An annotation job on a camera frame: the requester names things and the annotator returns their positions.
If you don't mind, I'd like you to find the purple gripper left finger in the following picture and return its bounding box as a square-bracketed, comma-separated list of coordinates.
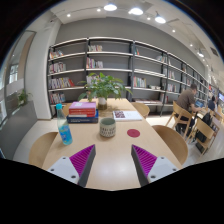
[48, 145, 96, 187]

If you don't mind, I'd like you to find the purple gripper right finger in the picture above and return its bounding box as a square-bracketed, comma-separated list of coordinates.
[131, 145, 179, 187]

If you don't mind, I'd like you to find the blue plastic water bottle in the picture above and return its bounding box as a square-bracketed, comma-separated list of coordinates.
[56, 104, 72, 145]

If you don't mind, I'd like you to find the wooden chair near right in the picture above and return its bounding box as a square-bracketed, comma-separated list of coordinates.
[153, 125, 188, 165]

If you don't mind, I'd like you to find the round red coaster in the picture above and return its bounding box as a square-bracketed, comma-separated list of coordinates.
[127, 129, 140, 138]

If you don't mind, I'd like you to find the wooden chair near left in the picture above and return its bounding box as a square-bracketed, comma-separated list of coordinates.
[28, 132, 57, 168]

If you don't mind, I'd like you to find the dark blue thick book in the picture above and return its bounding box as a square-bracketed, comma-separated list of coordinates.
[67, 110, 98, 123]

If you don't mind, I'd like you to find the patterned ceramic cup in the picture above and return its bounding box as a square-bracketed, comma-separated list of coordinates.
[100, 118, 116, 137]

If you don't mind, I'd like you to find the wooden chair far right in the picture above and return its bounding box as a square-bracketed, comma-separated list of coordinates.
[132, 102, 150, 118]

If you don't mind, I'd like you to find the red book on top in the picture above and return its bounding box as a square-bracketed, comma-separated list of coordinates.
[69, 102, 96, 117]

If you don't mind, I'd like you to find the wooden slat chair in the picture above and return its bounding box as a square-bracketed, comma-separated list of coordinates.
[187, 119, 215, 154]
[167, 102, 192, 137]

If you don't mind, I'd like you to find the open magazine on table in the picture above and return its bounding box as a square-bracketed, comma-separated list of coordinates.
[113, 111, 142, 121]

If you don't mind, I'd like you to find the wooden chair far left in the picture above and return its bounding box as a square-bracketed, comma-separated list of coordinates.
[62, 103, 72, 116]

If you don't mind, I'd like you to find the seated man brown shirt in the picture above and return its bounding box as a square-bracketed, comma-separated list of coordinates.
[175, 83, 201, 133]

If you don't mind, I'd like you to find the green potted plant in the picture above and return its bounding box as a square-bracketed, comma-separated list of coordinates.
[78, 72, 131, 110]

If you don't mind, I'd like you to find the small plant by window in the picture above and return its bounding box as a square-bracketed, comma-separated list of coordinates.
[17, 90, 31, 106]

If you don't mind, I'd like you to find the large grey bookshelf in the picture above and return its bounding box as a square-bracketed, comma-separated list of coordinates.
[47, 37, 209, 114]

